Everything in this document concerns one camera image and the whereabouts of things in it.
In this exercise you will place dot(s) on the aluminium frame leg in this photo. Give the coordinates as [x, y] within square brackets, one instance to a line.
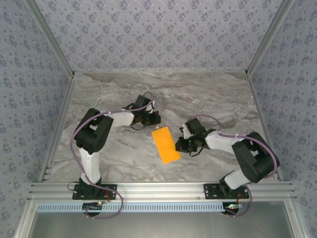
[27, 223]
[297, 223]

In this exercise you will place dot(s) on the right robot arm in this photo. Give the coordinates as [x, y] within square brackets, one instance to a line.
[257, 163]

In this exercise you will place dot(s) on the aluminium table side rail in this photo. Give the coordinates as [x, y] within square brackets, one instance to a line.
[60, 124]
[264, 124]

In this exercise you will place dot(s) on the aluminium mounting rail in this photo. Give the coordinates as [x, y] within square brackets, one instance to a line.
[158, 191]

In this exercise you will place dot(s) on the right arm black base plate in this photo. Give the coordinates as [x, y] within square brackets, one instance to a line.
[210, 192]

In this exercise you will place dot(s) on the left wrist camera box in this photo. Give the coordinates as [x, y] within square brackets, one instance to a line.
[153, 109]

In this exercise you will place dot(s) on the small black controller board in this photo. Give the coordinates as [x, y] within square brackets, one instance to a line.
[90, 206]
[230, 210]

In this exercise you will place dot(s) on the grey metal panel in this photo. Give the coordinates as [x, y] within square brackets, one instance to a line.
[158, 225]

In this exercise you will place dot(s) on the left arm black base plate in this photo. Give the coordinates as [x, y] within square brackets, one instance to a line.
[111, 196]

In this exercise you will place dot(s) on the aluminium frame post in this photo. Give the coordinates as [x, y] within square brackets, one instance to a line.
[269, 37]
[50, 37]

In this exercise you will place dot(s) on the orange square paper sheet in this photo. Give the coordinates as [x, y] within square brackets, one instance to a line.
[164, 146]

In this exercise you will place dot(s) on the aluminium table end rail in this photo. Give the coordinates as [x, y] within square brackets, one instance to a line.
[161, 71]

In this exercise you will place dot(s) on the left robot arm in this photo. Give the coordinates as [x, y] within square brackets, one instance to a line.
[91, 161]

